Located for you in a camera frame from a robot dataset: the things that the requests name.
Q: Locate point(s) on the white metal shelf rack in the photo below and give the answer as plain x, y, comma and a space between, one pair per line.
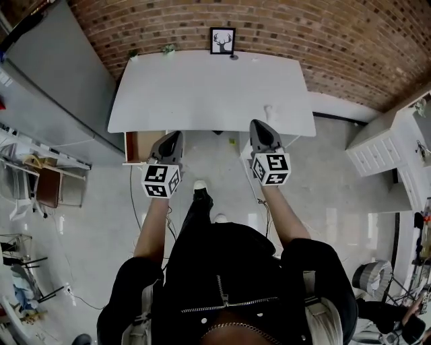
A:
43, 150

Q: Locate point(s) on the person's black jacket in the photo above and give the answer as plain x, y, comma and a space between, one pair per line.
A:
235, 269

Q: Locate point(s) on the white cabinet with drawers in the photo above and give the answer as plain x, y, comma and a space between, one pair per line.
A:
387, 151

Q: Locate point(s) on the brown chair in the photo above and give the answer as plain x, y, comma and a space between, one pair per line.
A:
49, 187

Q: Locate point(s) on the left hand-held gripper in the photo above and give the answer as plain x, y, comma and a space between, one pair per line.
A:
158, 178

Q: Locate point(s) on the person's white right shoe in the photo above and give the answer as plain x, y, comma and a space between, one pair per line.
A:
220, 218

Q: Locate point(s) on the black framed deer picture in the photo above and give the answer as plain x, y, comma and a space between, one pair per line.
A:
222, 41

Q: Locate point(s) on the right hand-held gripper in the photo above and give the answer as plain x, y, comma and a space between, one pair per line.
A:
271, 166

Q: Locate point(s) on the person's black trouser leg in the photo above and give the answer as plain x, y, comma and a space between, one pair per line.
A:
198, 210

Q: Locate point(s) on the black floor stand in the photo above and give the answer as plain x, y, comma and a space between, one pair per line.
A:
32, 269

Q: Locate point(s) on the white desk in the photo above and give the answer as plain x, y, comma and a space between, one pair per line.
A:
208, 91

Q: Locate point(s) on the person's white shoe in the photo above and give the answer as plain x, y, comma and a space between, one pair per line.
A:
200, 184
220, 218

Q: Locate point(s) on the small green plant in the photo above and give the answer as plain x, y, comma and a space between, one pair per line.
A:
133, 54
169, 48

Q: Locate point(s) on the person's left forearm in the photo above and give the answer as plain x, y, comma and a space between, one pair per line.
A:
153, 229

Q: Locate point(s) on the wooden desk drawer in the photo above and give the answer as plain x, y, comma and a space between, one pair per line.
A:
138, 145

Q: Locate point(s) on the grey metal cabinet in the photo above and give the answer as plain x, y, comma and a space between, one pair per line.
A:
57, 74

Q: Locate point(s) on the small white item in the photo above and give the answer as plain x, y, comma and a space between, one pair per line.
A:
268, 110

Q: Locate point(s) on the person's right forearm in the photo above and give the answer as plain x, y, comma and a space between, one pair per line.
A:
284, 215

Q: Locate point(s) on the person's white left shoe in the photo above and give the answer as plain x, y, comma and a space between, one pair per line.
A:
200, 184

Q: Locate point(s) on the striped grey bin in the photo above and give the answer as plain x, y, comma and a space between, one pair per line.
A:
370, 278

